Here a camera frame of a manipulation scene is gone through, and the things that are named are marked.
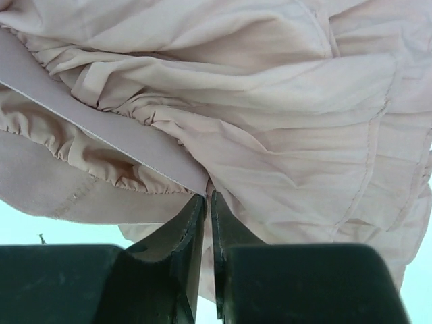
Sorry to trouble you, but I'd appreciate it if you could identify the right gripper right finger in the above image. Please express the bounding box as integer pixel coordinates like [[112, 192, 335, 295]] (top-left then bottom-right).
[[210, 192, 409, 324]]

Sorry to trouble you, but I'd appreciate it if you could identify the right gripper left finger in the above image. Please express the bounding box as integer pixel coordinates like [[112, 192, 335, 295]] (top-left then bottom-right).
[[1, 195, 206, 323]]

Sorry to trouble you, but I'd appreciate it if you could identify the dusty pink pleated skirt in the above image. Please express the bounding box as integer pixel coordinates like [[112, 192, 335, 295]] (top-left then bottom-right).
[[1, 1, 431, 288]]

